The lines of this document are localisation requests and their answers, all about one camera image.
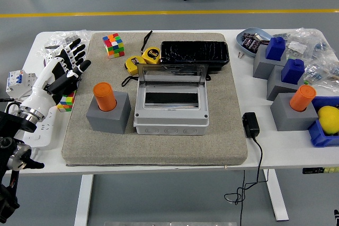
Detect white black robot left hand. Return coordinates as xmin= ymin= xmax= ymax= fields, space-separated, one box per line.
xmin=20 ymin=38 xmax=92 ymax=114

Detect orange cylinder battery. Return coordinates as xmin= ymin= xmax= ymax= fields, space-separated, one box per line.
xmin=93 ymin=82 xmax=118 ymax=112
xmin=289 ymin=84 xmax=317 ymax=112

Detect grey electrical box with lid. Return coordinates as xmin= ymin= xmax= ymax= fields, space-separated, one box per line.
xmin=133 ymin=64 xmax=210 ymax=135

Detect white circuit breaker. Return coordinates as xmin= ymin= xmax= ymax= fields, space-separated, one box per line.
xmin=5 ymin=69 xmax=39 ymax=100

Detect colourful puzzle cube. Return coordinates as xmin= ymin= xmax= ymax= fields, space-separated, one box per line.
xmin=56 ymin=91 xmax=77 ymax=113
xmin=102 ymin=33 xmax=126 ymax=59

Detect white power strip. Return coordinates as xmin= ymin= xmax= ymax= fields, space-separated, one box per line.
xmin=22 ymin=104 xmax=58 ymax=149

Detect black table control panel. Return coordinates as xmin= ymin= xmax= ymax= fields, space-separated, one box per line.
xmin=302 ymin=167 xmax=339 ymax=175

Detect clear bag of small parts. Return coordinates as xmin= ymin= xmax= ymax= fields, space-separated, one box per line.
xmin=35 ymin=29 xmax=93 ymax=60

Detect white table leg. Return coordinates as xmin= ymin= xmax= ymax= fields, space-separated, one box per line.
xmin=74 ymin=174 xmax=95 ymax=226
xmin=263 ymin=169 xmax=289 ymax=222

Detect grey block with round hole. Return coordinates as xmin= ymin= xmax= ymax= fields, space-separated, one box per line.
xmin=85 ymin=91 xmax=132 ymax=134

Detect blue storage bin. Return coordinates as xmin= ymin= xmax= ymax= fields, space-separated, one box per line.
xmin=307 ymin=96 xmax=339 ymax=148

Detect yellow tape measure with window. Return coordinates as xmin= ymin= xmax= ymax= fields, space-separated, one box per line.
xmin=121 ymin=56 xmax=148 ymax=87

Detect yellow lemon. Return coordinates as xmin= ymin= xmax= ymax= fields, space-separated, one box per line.
xmin=317 ymin=105 xmax=339 ymax=135

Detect grey block holder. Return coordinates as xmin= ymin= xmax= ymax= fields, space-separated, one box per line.
xmin=253 ymin=44 xmax=288 ymax=80
xmin=266 ymin=64 xmax=305 ymax=102
xmin=270 ymin=92 xmax=318 ymax=132

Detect yellow tape measure with print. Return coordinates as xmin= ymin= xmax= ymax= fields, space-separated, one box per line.
xmin=140 ymin=30 xmax=162 ymax=68

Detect black power adapter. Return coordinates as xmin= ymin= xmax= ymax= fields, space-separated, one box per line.
xmin=242 ymin=112 xmax=261 ymax=139

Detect grey-brown mat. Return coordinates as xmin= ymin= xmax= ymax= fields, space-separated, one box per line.
xmin=61 ymin=32 xmax=248 ymax=167

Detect clear bag of components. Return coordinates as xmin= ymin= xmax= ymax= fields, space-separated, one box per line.
xmin=274 ymin=26 xmax=332 ymax=60
xmin=303 ymin=59 xmax=339 ymax=91

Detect blue block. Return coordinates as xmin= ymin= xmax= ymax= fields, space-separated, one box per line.
xmin=281 ymin=58 xmax=305 ymax=85
xmin=265 ymin=37 xmax=287 ymax=61

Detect black plastic tray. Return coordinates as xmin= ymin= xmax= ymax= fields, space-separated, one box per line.
xmin=160 ymin=40 xmax=230 ymax=81

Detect silver brown wrapped item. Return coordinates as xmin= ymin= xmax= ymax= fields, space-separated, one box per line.
xmin=253 ymin=33 xmax=270 ymax=44

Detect blue-grey dish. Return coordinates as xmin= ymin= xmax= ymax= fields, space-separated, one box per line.
xmin=236 ymin=27 xmax=273 ymax=58

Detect white purple switch package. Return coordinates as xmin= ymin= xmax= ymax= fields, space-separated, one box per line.
xmin=42 ymin=47 xmax=63 ymax=68

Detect black adapter cord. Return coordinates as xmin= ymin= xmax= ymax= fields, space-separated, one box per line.
xmin=224 ymin=135 xmax=270 ymax=226

